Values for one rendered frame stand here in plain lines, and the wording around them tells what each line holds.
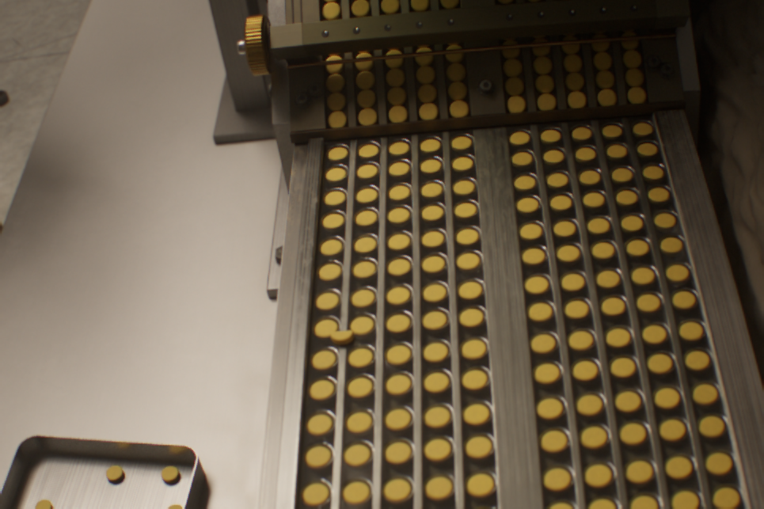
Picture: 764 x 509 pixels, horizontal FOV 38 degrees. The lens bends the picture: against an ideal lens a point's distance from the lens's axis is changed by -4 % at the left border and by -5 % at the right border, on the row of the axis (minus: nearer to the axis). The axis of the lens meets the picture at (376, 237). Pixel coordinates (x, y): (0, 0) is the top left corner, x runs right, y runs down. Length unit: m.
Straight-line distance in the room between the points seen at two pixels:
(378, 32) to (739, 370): 0.27
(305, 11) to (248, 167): 0.24
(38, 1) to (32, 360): 2.25
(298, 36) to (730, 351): 0.29
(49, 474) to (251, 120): 0.35
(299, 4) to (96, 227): 0.29
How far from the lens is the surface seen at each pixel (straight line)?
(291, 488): 0.49
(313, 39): 0.64
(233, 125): 0.93
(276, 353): 0.55
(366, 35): 0.64
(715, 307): 0.55
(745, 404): 0.51
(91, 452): 0.73
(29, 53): 2.79
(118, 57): 1.08
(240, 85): 0.93
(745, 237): 0.61
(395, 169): 0.63
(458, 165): 0.63
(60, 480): 0.73
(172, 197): 0.89
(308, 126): 0.66
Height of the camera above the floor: 1.35
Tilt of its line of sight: 42 degrees down
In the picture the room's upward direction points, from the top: 10 degrees counter-clockwise
